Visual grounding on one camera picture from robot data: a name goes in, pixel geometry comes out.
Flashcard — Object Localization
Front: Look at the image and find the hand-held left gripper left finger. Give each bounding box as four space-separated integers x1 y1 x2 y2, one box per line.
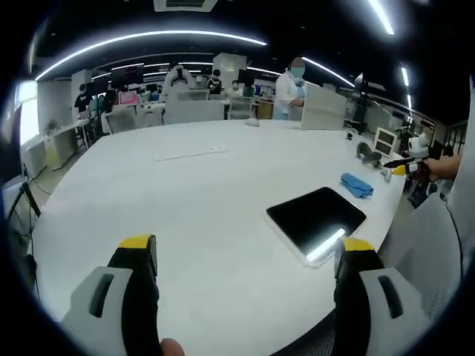
59 233 164 356

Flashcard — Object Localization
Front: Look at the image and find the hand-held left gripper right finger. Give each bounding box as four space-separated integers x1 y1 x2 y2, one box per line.
332 237 428 356

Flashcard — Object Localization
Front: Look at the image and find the blue cleaning cloth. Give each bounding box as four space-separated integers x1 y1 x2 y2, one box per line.
340 172 374 199

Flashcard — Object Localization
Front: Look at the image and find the black mirror with white frame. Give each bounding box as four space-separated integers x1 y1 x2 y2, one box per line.
265 187 367 268

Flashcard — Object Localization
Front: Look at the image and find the person's left hand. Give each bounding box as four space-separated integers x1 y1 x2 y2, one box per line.
160 337 186 356

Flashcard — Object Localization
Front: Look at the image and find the white framed box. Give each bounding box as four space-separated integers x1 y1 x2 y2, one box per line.
374 125 398 154

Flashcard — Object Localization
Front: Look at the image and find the grey headset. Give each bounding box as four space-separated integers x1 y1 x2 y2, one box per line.
356 142 383 165

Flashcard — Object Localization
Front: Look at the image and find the straight ceiling light strip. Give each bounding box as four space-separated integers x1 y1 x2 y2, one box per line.
302 57 356 88
400 65 413 108
367 0 395 36

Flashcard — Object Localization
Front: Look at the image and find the white mesh office chair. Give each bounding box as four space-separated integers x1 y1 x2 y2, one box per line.
378 202 463 323

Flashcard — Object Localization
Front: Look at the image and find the dark monitor on stand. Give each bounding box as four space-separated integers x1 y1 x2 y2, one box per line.
354 72 385 125

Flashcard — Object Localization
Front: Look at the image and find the beige cardboard board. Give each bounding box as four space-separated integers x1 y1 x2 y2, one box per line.
300 82 348 131

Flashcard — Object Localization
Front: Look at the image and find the white side desk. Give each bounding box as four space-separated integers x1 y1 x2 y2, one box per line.
35 124 92 171

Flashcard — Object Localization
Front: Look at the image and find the grey mesh chair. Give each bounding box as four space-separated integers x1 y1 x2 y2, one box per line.
228 96 255 119

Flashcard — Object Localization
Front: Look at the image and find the grey office chair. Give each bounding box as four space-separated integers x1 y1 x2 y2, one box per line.
106 107 137 134

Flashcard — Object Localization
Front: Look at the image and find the large dark monitor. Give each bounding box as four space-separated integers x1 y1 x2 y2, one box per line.
1 107 22 182

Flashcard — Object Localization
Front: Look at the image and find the grey desk divider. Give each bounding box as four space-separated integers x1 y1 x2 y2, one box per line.
163 90 223 125

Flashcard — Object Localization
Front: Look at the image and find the white gaming chair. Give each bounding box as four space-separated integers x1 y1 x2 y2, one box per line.
165 65 196 101

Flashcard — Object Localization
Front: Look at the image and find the curved ceiling light strip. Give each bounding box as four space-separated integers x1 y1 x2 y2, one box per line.
35 31 268 81

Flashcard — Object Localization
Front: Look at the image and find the ceiling air vent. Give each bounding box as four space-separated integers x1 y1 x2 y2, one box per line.
154 0 218 12

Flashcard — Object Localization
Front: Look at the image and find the black stand with cables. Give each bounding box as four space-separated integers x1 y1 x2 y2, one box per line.
7 179 42 238

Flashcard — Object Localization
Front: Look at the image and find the dark wall screen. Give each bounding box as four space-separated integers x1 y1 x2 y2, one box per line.
111 63 145 88

